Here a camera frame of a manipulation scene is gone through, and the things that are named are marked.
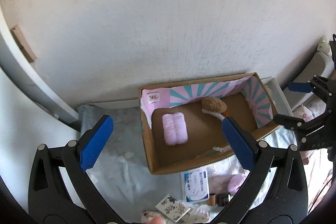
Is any black round jar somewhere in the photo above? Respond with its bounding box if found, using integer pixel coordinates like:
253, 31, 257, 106
216, 193, 231, 207

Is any white blue wipes packet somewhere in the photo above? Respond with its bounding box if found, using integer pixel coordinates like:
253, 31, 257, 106
181, 167, 210, 203

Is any floral drawstring pouch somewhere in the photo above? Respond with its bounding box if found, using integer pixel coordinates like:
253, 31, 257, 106
182, 208, 211, 223

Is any brown fuzzy slipper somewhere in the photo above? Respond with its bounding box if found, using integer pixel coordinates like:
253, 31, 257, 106
201, 97, 227, 117

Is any white floral cloth bundle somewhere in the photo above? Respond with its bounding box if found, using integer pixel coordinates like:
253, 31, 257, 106
141, 210, 166, 224

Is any floral tissue pack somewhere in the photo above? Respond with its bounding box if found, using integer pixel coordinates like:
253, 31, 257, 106
155, 194, 191, 222

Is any pink fluffy towel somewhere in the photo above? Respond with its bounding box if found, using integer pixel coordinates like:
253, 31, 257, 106
162, 113, 188, 146

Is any beige round wooden cap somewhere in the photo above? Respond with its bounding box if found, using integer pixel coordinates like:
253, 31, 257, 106
207, 194, 217, 206

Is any grey chair backrest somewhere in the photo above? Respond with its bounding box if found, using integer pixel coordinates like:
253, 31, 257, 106
283, 52, 334, 110

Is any green white plush toy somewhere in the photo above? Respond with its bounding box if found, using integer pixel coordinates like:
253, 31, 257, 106
317, 36, 332, 56

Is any pink teal cardboard box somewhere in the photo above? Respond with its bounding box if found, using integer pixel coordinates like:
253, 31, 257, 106
139, 73, 278, 174

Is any floral light blue tablecloth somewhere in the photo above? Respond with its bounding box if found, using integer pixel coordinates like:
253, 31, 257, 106
76, 77, 313, 224

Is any white curved door frame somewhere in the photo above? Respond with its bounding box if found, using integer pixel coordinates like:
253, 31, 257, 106
1, 14, 81, 130

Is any small wooden wall block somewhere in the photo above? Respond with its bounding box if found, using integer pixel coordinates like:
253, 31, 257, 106
11, 25, 37, 63

